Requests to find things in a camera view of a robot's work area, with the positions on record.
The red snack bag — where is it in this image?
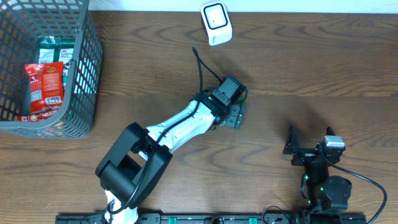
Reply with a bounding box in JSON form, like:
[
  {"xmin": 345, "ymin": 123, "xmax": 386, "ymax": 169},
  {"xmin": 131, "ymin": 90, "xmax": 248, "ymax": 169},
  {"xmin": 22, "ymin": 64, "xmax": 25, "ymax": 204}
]
[{"xmin": 25, "ymin": 62, "xmax": 64, "ymax": 113}]

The green lid jar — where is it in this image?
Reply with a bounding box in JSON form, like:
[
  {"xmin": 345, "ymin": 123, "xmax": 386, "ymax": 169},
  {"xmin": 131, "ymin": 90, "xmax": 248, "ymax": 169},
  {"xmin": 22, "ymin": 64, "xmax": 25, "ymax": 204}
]
[{"xmin": 238, "ymin": 90, "xmax": 248, "ymax": 104}]

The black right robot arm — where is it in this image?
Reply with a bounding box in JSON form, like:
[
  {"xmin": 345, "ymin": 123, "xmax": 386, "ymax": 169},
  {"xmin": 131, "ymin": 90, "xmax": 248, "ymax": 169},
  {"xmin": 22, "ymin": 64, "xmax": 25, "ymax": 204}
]
[{"xmin": 283, "ymin": 126, "xmax": 352, "ymax": 213}]

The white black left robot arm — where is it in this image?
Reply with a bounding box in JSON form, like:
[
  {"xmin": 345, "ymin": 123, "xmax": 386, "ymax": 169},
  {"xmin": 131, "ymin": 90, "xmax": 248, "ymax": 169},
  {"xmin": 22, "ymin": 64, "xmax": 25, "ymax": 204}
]
[{"xmin": 95, "ymin": 76, "xmax": 248, "ymax": 223}]

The white barcode scanner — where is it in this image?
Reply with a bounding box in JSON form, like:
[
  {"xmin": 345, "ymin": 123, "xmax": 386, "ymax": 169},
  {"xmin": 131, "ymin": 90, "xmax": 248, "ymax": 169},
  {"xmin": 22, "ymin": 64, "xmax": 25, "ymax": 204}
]
[{"xmin": 200, "ymin": 1, "xmax": 233, "ymax": 46}]

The green white 3M package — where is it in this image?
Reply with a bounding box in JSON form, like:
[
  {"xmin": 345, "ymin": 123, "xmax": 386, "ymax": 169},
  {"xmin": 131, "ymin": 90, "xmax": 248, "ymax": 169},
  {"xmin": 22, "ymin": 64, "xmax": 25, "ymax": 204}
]
[{"xmin": 39, "ymin": 36, "xmax": 75, "ymax": 86}]

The red flat packet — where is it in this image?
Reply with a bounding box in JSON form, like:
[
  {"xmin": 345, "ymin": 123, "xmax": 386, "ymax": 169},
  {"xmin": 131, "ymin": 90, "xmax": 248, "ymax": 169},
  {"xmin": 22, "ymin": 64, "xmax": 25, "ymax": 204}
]
[{"xmin": 16, "ymin": 109, "xmax": 58, "ymax": 122}]

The grey mesh basket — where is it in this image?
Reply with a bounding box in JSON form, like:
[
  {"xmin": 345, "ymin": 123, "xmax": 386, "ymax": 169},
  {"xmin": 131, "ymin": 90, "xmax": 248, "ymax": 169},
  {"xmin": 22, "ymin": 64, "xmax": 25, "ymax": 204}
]
[{"xmin": 1, "ymin": 0, "xmax": 103, "ymax": 139}]

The black mounting rail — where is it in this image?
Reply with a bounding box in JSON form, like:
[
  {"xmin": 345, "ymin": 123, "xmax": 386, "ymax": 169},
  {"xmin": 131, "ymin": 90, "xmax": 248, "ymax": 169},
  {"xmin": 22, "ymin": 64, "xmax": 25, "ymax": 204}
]
[{"xmin": 55, "ymin": 213, "xmax": 366, "ymax": 224}]

